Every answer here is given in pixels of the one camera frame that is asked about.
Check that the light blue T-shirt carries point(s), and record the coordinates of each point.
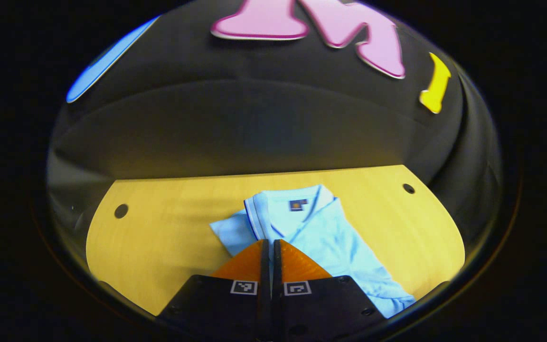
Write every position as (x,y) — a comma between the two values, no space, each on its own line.
(330,232)

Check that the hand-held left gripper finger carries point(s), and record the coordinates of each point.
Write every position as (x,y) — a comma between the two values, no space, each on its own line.
(265,266)
(277,266)

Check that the black backdrop cloth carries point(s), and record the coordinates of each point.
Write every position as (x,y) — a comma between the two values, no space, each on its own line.
(254,118)

